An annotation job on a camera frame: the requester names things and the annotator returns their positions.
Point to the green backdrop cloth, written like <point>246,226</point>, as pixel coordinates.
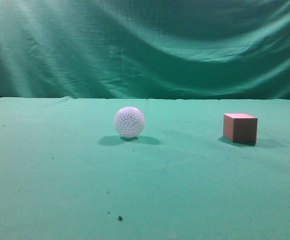
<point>145,49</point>

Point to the white dimpled ball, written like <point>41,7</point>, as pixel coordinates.
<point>129,122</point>

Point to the green table cloth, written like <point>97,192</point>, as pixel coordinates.
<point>66,174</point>

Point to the red cube block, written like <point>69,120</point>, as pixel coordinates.
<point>240,128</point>

